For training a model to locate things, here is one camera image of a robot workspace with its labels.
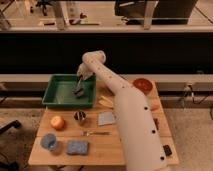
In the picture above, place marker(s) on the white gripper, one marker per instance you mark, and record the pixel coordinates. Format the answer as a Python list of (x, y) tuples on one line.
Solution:
[(83, 72)]

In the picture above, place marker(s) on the dark handled brush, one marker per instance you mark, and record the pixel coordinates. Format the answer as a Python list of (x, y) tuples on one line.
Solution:
[(79, 91)]

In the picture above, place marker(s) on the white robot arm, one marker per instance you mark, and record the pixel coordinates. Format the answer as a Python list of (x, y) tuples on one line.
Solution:
[(142, 146)]

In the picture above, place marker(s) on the green plastic tray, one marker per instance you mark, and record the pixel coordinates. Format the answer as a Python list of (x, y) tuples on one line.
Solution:
[(60, 92)]

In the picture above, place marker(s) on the yellow banana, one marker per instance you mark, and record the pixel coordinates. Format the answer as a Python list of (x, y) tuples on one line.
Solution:
[(105, 102)]

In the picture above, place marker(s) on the small metal cup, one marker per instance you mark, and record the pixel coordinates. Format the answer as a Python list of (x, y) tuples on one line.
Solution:
[(80, 117)]

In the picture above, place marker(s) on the orange apple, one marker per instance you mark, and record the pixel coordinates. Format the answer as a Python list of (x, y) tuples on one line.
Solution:
[(57, 122)]

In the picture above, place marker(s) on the wooden table top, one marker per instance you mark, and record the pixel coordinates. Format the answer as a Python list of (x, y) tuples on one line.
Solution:
[(103, 149)]

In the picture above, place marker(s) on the red bowl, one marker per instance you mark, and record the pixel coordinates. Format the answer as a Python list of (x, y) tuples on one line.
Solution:
[(144, 85)]

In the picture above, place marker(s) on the blue sponge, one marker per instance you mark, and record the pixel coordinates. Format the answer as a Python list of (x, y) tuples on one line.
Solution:
[(77, 147)]

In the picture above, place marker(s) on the orange carrot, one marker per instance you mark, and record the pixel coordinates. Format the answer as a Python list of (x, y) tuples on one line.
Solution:
[(154, 107)]

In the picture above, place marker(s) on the black rectangular block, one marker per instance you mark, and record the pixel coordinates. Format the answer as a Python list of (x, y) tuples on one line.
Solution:
[(167, 150)]

